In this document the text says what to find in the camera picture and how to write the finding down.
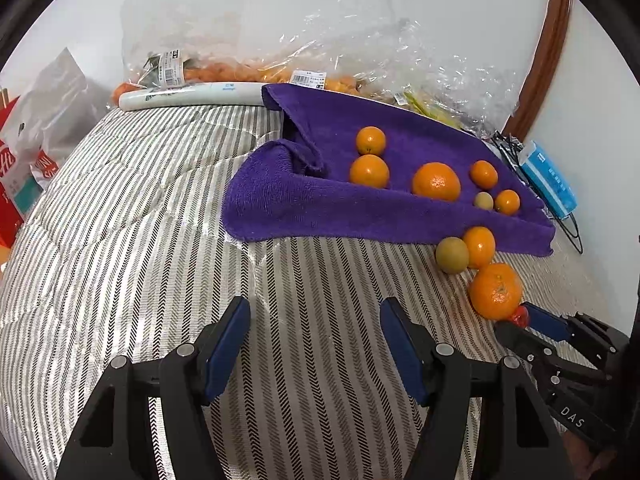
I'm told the smooth medium orange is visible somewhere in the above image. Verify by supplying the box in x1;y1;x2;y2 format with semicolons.
348;154;391;190

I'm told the red white shopping bag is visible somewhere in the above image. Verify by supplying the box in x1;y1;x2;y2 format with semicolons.
0;92;46;241

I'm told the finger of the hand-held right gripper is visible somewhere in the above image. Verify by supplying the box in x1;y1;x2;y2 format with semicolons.
522;301;628;358
494;320;608;387

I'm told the blue white tissue packet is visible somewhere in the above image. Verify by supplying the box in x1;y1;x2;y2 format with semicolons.
518;140;579;219

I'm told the large round orange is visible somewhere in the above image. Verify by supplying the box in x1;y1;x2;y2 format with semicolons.
411;161;462;203

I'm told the striped grey blanket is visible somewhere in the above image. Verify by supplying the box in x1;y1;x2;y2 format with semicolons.
0;102;613;480

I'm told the black wire rack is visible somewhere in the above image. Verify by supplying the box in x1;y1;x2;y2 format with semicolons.
482;131;585;255

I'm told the oval orange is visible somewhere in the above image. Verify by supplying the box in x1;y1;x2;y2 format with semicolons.
461;226;497;270

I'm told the medium round orange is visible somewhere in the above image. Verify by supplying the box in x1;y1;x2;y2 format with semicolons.
355;126;388;156

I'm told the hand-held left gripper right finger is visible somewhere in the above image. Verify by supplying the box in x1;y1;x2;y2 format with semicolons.
379;298;573;480

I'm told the clear bag of oranges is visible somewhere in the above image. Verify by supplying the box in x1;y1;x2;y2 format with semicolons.
250;0;373;98

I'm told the large dimpled tangerine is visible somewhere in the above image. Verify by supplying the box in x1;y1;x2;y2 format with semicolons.
468;262;523;322

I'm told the clear bag of leafy tangerines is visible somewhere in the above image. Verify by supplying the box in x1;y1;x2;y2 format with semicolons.
111;0;281;103

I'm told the small round orange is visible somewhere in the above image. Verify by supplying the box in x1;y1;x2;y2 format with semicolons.
469;160;499;190

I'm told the green brown round fruit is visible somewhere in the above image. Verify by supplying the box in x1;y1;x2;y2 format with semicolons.
435;236;470;275

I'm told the purple towel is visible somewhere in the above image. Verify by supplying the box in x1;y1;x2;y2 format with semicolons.
221;82;557;258

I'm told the tiny round orange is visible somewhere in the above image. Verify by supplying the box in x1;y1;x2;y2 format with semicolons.
494;189;521;216

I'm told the white printed rolled mat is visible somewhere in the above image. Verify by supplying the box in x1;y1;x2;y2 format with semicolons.
118;81;264;112

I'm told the brown wooden door frame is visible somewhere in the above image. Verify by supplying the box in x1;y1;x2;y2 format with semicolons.
500;0;573;142

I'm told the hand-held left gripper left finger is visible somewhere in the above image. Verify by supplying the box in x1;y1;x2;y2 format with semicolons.
55;296;252;480

